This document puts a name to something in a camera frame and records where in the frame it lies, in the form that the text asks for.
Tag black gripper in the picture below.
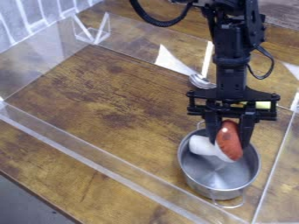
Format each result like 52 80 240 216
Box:
185 87 280 148

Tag black cable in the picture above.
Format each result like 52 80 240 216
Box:
128 0 276 81

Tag red and white toy mushroom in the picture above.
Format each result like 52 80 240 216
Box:
189 120 242 163

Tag clear acrylic enclosure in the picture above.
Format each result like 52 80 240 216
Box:
0 0 299 224

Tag silver metal pot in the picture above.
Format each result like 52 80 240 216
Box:
177 128 260 208

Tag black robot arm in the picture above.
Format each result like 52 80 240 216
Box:
173 0 280 147

